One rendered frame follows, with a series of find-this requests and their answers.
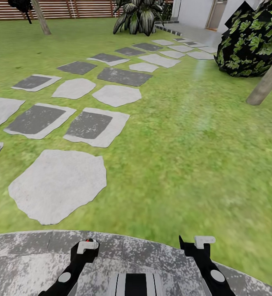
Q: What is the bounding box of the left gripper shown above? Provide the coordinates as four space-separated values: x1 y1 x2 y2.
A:
70 242 99 269

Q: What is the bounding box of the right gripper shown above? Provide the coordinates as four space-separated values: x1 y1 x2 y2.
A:
179 236 211 266

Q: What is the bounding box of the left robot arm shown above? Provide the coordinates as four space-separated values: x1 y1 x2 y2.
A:
38 241 99 296

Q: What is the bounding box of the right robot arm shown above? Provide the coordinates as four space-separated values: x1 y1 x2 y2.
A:
179 236 236 296

